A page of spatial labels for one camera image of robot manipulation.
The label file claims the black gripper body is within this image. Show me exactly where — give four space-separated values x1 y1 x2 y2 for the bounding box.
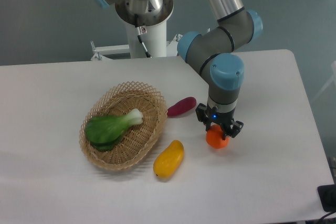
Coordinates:
205 104 234 130

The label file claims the green bok choy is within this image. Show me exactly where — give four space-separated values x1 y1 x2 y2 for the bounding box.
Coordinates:
85 109 143 152

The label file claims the orange fruit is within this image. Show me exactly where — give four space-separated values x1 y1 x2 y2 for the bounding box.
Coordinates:
206 124 230 149

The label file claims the woven bamboo basket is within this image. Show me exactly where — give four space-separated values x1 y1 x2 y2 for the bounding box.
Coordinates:
79 81 167 170

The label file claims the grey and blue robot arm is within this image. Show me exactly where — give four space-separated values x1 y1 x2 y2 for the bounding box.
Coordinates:
95 0 263 138

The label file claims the yellow mango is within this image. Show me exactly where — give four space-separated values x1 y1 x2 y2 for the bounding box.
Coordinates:
153 140 184 179

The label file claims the white frame at right edge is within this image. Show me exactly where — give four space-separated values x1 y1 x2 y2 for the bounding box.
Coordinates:
311 61 336 103

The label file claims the black device at table edge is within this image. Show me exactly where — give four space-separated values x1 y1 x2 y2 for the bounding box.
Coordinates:
317 184 335 212

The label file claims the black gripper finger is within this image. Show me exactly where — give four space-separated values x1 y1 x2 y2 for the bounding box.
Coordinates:
222 120 244 140
195 103 212 132

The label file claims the purple sweet potato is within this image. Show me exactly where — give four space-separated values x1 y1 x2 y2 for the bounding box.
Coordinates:
167 97 196 117

